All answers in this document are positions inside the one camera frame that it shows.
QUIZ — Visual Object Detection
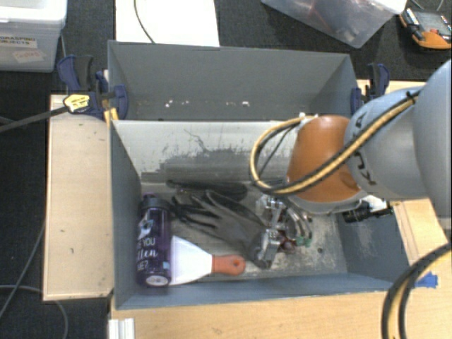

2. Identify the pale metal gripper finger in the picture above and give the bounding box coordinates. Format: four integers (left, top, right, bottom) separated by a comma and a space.
260, 194, 284, 214
251, 229, 282, 270

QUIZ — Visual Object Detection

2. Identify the black rubber glove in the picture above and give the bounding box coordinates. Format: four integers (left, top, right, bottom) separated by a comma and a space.
170, 189, 270, 265

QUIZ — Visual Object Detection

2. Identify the purple printed bottle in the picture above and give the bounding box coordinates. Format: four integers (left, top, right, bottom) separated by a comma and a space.
135, 193, 173, 289

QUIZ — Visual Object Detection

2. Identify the grey metal bin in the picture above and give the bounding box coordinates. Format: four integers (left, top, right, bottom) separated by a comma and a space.
107, 40, 412, 311

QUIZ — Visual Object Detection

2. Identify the pale wood flat board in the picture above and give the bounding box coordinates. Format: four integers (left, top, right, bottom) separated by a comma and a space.
42, 93, 116, 302

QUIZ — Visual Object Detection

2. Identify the black cylinder on white bracket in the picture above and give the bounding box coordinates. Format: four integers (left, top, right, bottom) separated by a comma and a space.
342, 195, 395, 224

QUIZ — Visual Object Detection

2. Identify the white scraper with orange handle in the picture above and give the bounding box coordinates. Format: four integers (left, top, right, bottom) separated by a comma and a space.
168, 234, 247, 287

